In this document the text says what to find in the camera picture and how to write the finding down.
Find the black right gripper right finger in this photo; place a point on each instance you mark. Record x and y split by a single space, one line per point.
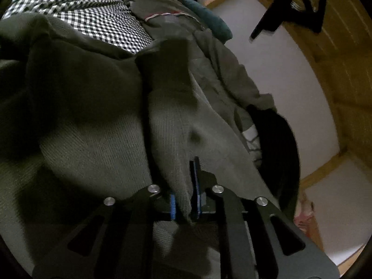
255 239

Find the grey knit sweater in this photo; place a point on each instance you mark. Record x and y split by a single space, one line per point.
85 123

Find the teal pillow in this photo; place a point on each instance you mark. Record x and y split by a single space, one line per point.
217 26

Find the grey-green jacket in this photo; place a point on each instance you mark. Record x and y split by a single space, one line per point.
220 77

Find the black white checkered bedsheet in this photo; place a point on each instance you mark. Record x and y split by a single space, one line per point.
110 21

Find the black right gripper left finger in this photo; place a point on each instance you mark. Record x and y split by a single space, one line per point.
115 242

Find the pink plush toy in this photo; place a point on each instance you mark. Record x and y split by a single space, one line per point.
304 213

